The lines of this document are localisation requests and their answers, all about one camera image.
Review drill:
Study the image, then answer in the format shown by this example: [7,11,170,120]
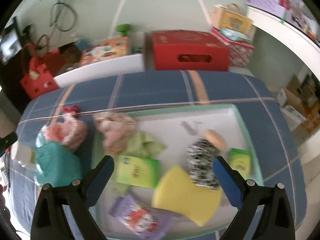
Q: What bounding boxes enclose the white pill bottle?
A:
[10,141,36,170]

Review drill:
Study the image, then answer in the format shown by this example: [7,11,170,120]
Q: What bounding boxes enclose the green tissue pack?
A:
[228,148,251,179]
[116,155,161,189]

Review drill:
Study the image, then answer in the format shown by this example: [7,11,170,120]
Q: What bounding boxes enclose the pink white fuzzy sock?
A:
[41,110,87,152]

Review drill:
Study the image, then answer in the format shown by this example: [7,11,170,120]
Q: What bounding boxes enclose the purple snack packet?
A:
[110,194,177,239]

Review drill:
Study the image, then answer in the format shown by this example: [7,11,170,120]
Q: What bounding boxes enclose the black white patterned sock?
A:
[187,139,220,190]

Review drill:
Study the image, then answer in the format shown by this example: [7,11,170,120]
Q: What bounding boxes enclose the yellow green sponge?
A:
[151,166,222,226]

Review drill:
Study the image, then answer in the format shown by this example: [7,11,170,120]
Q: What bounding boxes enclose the pink beige fuzzy sock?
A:
[93,112,137,157]

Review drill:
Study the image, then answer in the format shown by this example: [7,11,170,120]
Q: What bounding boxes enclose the light green cloth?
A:
[109,130,167,196]

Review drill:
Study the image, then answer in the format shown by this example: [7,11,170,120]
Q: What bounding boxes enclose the teal toy box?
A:
[34,141,83,187]

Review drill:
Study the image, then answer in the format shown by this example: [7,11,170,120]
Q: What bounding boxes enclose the blue plaid tablecloth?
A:
[16,70,307,227]

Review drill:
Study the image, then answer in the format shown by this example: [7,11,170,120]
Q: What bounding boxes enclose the red pipe cleaner ornament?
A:
[62,105,80,118]

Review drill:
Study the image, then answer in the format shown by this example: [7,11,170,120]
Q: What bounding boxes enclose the cardboard box with label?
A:
[276,88,306,131]

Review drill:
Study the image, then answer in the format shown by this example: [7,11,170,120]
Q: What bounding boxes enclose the teal rimmed white tray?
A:
[90,104,264,239]

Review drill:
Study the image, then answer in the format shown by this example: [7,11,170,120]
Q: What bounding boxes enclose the red felt handbag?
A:
[20,34,66,100]

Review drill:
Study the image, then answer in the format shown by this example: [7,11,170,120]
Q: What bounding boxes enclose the red white patterned tin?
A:
[210,28,254,68]

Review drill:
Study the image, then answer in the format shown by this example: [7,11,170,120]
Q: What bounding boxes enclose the white foam board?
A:
[54,54,145,88]

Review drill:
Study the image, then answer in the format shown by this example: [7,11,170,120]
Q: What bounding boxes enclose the black appliance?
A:
[1,16,32,65]

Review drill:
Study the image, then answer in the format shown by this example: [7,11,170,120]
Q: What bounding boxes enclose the orange picture book box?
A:
[79,36,129,67]

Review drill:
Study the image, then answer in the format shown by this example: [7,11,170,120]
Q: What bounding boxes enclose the red cardboard box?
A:
[151,30,229,72]

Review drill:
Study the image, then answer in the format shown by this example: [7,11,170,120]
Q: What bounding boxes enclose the white desk shelf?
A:
[246,6,320,160]

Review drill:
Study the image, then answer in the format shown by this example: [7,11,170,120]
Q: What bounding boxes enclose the green dumbbell toy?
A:
[116,24,131,37]

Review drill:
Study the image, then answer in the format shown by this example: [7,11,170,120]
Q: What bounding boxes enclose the black wall cable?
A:
[49,0,78,33]

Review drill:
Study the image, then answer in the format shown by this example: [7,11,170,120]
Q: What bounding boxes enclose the yellow handled gift box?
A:
[209,3,253,35]

